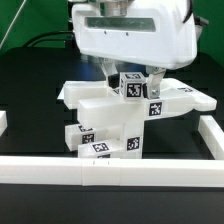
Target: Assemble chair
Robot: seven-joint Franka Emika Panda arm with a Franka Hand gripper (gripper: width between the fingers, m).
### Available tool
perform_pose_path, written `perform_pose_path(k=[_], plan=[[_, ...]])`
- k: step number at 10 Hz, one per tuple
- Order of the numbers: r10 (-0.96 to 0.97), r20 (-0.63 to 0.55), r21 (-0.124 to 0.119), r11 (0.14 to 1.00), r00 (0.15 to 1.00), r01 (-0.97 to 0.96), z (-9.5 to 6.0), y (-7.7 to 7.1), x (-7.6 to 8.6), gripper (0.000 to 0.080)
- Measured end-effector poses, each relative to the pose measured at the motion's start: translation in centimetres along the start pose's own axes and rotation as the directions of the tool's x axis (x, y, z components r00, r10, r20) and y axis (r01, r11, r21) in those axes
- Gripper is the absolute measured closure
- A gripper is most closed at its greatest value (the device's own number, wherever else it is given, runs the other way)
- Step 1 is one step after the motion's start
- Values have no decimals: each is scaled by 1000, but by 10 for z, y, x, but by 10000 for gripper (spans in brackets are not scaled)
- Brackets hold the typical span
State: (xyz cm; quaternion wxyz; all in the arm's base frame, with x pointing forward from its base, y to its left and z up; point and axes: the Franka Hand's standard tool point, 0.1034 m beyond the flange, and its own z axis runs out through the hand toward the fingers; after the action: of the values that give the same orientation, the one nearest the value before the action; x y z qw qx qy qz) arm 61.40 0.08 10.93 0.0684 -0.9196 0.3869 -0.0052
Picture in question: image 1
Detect white chair back frame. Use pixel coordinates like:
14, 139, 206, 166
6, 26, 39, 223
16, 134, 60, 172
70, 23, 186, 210
62, 78, 217, 128

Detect black cable with connector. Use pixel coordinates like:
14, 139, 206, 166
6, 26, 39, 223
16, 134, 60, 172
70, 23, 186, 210
22, 30, 75, 48

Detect white chair seat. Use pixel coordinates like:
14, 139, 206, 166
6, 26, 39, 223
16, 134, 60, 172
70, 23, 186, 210
120, 121, 144, 159

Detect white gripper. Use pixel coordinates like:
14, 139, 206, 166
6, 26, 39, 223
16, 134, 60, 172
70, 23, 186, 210
72, 0, 197, 99

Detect white tagged cube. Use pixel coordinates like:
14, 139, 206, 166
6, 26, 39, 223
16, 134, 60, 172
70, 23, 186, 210
119, 72, 146, 100

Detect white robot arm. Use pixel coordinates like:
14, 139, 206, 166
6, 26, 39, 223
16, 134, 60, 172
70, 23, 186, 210
72, 0, 197, 99

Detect white front rail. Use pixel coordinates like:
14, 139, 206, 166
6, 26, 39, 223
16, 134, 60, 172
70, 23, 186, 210
0, 156, 224, 187

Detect white right rail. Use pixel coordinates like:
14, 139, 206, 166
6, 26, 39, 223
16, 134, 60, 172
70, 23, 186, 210
198, 115, 224, 161

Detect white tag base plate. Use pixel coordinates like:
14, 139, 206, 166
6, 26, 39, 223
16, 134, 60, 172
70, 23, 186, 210
57, 86, 64, 100

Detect white rail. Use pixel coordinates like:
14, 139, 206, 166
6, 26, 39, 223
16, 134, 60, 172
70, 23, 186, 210
0, 156, 224, 187
198, 115, 224, 161

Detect thin grey rod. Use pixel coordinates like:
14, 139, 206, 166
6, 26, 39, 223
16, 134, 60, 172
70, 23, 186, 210
0, 0, 27, 51

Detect white left block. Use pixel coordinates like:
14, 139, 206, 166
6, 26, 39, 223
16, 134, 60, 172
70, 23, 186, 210
0, 111, 7, 137

